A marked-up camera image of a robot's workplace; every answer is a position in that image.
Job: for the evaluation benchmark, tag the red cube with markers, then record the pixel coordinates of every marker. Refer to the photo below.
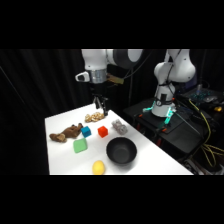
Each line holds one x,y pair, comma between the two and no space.
103,131

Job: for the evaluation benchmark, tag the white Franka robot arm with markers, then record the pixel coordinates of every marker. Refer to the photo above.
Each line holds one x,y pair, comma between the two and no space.
97,60

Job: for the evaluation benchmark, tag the black robot stand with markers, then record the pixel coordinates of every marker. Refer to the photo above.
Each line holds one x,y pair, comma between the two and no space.
180,133

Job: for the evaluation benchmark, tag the brown plush toy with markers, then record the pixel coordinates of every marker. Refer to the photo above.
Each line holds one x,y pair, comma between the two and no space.
68,133

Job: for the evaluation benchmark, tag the green foam block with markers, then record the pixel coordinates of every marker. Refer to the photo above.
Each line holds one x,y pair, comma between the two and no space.
80,145

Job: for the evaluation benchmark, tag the grey plush toy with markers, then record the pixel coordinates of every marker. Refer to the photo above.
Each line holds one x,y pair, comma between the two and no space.
119,127

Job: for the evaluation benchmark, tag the tan wrist camera mount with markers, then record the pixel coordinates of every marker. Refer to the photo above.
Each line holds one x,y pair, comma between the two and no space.
115,79

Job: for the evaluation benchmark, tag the yellow lemon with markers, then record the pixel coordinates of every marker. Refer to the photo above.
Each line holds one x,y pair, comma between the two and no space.
98,167

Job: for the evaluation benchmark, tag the small yellow device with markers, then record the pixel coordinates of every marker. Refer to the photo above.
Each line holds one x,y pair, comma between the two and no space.
218,109

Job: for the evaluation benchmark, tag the black bowl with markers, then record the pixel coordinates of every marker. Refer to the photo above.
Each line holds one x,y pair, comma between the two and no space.
121,151

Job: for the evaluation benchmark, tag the electronics box with green lights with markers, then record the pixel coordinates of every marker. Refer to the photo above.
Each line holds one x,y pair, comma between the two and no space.
206,96

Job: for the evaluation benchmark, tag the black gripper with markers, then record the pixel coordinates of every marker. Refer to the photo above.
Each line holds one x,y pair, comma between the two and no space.
98,88

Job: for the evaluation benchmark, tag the blue cube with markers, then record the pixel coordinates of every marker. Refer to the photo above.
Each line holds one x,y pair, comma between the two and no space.
86,131

